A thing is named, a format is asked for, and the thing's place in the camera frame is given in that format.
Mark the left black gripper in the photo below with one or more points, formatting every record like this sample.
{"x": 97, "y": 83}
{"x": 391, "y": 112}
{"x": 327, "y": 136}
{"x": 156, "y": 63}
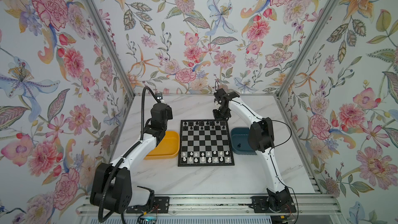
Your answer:
{"x": 167, "y": 110}

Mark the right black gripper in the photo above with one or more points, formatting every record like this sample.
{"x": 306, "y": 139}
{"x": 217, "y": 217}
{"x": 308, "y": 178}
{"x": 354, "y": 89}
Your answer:
{"x": 216, "y": 117}

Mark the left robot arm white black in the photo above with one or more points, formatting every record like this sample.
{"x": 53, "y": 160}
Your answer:
{"x": 112, "y": 190}

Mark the black chess pieces on board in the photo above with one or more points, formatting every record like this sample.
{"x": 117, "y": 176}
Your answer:
{"x": 203, "y": 125}

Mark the black white chess board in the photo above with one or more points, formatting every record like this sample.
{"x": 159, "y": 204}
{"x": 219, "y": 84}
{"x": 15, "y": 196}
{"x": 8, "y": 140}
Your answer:
{"x": 215, "y": 140}

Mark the white chess pieces on board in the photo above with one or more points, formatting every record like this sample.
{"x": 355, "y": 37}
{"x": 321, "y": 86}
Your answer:
{"x": 206, "y": 157}

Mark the dark teal plastic tray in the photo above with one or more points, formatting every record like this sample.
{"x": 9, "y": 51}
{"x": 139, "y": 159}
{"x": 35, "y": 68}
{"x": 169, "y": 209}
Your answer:
{"x": 240, "y": 135}

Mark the yellow plastic tray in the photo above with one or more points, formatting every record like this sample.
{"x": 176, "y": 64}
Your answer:
{"x": 167, "y": 149}

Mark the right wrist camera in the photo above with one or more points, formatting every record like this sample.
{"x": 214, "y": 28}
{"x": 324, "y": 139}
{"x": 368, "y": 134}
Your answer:
{"x": 219, "y": 93}

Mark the left aluminium corner post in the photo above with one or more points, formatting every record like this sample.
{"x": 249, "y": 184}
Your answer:
{"x": 107, "y": 41}

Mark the aluminium corner post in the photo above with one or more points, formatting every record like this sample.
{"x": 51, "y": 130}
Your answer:
{"x": 313, "y": 35}
{"x": 107, "y": 41}

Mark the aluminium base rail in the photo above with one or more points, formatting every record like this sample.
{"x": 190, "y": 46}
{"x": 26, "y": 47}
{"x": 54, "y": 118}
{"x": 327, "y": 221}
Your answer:
{"x": 206, "y": 205}

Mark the right aluminium corner post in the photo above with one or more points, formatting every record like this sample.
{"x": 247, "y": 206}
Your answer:
{"x": 313, "y": 35}

